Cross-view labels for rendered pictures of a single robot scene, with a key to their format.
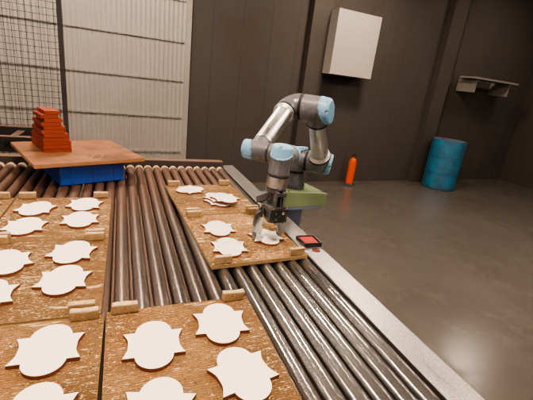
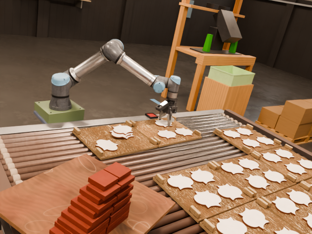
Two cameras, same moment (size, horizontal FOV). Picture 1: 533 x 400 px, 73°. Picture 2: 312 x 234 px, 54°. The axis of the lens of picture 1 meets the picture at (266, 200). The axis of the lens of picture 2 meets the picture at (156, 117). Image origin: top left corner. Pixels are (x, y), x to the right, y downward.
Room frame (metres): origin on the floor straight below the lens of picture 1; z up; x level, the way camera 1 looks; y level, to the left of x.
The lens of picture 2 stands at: (1.94, 1.97, 1.80)
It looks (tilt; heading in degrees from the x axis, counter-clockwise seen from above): 21 degrees down; 252
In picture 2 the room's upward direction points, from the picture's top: 12 degrees clockwise
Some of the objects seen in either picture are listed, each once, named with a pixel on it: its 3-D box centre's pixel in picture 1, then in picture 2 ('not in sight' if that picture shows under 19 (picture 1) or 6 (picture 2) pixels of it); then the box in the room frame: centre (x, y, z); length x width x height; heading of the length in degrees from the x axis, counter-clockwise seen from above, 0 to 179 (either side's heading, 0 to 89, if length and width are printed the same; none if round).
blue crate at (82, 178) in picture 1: (83, 165); not in sight; (1.78, 0.96, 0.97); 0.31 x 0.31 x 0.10; 45
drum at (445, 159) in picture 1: (443, 163); not in sight; (6.46, -3.08, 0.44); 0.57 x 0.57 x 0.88
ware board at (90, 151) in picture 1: (77, 151); (87, 203); (1.83, 1.01, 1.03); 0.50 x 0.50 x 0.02; 45
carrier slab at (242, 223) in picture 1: (240, 236); (165, 130); (1.25, 0.08, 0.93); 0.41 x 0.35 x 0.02; 27
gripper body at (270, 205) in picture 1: (274, 204); (170, 105); (1.22, -0.03, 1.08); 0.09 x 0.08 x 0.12; 26
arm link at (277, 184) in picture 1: (278, 182); (171, 94); (1.22, -0.03, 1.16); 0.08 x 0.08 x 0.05
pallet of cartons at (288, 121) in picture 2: not in sight; (294, 116); (-1.87, -2.25, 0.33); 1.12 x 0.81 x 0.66; 27
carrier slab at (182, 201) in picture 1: (209, 199); (115, 139); (1.63, 0.27, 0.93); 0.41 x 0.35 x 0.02; 27
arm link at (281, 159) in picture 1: (281, 160); (173, 84); (1.23, -0.03, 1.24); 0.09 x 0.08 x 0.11; 163
